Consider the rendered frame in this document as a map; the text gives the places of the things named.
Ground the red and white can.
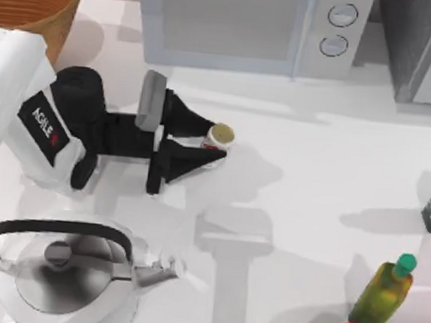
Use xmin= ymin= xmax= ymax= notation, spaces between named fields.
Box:
xmin=199 ymin=121 xmax=237 ymax=170

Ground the pale grey rounded box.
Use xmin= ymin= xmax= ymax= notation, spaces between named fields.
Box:
xmin=134 ymin=68 xmax=169 ymax=133

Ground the pale microwave oven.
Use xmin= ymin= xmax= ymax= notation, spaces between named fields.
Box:
xmin=130 ymin=0 xmax=375 ymax=88

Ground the microwave knob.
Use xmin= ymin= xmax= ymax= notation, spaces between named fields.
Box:
xmin=326 ymin=1 xmax=360 ymax=30
xmin=317 ymin=32 xmax=351 ymax=60

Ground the green bottle with green cap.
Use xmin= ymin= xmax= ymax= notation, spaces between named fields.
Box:
xmin=347 ymin=248 xmax=419 ymax=323

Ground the grey cabinet with dark inside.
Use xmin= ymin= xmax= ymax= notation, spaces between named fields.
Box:
xmin=369 ymin=0 xmax=431 ymax=106

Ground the microwave door handle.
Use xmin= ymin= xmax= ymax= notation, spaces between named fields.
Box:
xmin=290 ymin=0 xmax=315 ymax=83

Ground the white kettle with black handle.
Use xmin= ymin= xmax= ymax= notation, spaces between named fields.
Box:
xmin=0 ymin=213 xmax=192 ymax=323

